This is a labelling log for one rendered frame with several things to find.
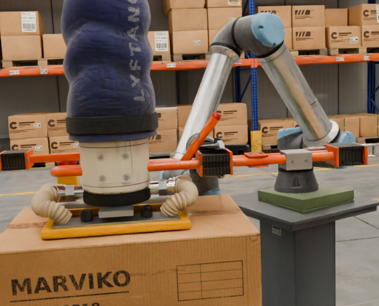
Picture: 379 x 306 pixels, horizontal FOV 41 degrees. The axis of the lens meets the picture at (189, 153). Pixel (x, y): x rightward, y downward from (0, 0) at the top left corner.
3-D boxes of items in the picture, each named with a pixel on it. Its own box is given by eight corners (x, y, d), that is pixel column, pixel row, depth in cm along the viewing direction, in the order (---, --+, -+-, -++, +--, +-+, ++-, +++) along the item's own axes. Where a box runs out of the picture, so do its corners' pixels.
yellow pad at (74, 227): (40, 240, 114) (38, 218, 113) (47, 227, 124) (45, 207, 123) (191, 229, 117) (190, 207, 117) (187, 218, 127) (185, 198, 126)
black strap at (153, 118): (60, 137, 114) (59, 119, 114) (72, 128, 137) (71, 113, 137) (160, 132, 117) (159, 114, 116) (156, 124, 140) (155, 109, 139)
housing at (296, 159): (286, 170, 129) (285, 153, 129) (278, 166, 136) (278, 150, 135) (313, 169, 130) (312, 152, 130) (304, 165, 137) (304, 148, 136)
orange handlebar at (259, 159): (3, 184, 122) (2, 169, 122) (29, 164, 152) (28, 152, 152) (372, 161, 132) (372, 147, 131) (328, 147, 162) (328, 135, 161)
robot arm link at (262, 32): (328, 147, 221) (244, 6, 183) (364, 149, 208) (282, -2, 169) (313, 174, 215) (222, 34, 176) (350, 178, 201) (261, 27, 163)
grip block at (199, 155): (200, 177, 126) (199, 153, 125) (195, 171, 135) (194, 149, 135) (233, 175, 127) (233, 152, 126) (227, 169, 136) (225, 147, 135)
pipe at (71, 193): (40, 222, 115) (38, 197, 114) (56, 198, 140) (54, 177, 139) (189, 212, 119) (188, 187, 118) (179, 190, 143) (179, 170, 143)
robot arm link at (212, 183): (202, 196, 172) (199, 159, 171) (227, 200, 164) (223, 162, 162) (181, 202, 166) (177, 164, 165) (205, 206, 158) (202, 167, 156)
